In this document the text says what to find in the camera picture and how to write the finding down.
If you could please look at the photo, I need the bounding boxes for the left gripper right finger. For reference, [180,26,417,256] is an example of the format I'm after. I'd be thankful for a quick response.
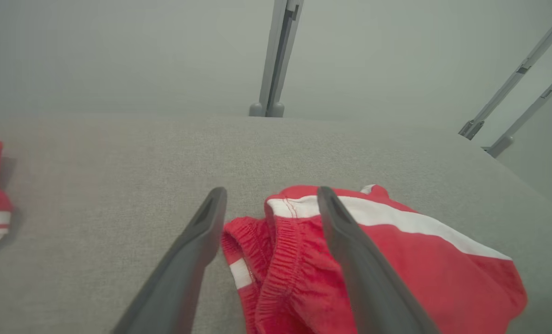
[317,186,438,334]

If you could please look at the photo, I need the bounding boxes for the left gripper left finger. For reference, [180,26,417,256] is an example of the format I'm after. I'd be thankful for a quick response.
[114,187,228,334]

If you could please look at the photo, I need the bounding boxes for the red shorts with white stripe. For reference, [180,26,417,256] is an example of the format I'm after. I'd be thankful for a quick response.
[221,185,528,334]

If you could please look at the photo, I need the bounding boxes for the grey fabric sofa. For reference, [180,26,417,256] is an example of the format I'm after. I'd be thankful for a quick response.
[0,114,552,334]

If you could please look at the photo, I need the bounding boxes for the grey partition post with feet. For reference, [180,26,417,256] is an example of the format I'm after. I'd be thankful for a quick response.
[249,0,304,117]

